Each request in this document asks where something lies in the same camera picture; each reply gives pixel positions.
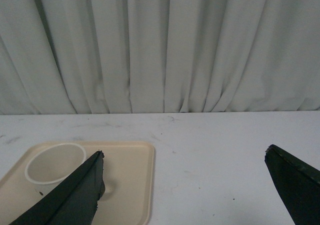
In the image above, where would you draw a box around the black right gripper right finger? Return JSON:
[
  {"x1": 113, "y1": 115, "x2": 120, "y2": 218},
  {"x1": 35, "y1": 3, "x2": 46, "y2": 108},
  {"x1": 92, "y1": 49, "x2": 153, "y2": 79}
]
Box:
[{"x1": 264, "y1": 144, "x2": 320, "y2": 225}]

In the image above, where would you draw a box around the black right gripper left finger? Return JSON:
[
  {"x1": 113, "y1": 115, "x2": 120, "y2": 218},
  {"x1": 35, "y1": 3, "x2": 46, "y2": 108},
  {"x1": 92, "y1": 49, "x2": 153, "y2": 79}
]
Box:
[{"x1": 11, "y1": 150, "x2": 105, "y2": 225}]

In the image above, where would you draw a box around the white smiley mug black handle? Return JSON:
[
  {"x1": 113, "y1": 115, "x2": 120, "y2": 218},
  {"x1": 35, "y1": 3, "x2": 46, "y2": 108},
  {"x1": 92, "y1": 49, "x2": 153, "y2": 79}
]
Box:
[{"x1": 24, "y1": 143, "x2": 88, "y2": 200}]

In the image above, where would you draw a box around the beige rectangular plastic tray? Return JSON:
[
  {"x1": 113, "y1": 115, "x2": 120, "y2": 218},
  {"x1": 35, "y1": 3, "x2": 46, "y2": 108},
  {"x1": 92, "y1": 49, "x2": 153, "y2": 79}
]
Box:
[{"x1": 0, "y1": 141, "x2": 155, "y2": 225}]

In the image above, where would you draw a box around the grey pleated curtain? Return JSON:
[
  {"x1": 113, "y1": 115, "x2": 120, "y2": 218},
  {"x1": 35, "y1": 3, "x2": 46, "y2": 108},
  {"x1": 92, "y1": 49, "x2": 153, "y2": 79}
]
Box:
[{"x1": 0, "y1": 0, "x2": 320, "y2": 115}]

